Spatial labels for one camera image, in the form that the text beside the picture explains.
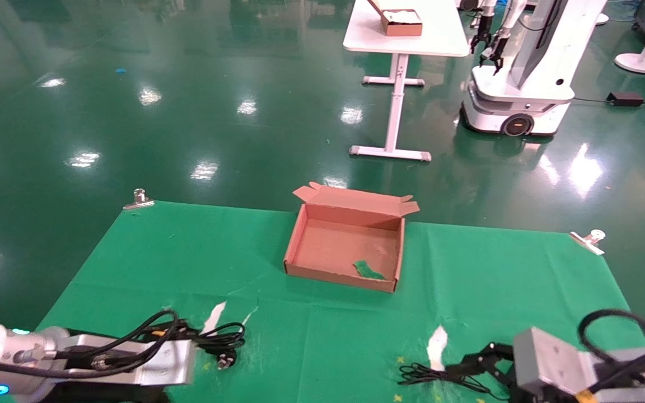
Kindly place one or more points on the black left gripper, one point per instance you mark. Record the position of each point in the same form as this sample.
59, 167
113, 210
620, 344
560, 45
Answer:
104, 395

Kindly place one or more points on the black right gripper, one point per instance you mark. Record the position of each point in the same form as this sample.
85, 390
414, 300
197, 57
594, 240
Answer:
524, 396

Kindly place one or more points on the open brown cardboard box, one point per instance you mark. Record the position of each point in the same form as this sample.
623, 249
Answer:
339, 246

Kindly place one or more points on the small brown cardboard box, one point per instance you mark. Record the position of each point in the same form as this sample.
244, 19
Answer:
403, 28

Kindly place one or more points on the green table cloth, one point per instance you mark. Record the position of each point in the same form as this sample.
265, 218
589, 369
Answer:
160, 268

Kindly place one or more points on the green cloth scrap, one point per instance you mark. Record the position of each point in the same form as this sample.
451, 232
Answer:
367, 270

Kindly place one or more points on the metal cloth clamp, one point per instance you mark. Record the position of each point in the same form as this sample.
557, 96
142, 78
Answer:
139, 201
588, 242

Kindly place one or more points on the white wheeled robot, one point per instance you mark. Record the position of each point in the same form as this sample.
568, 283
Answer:
524, 101

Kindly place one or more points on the white table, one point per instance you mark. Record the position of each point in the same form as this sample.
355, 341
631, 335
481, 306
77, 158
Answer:
412, 33

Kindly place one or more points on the small white round base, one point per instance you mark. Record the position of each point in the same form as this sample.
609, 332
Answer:
602, 19

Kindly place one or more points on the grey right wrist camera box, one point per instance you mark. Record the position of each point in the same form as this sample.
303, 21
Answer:
552, 358

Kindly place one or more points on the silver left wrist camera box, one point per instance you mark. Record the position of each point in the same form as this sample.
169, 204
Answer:
166, 361

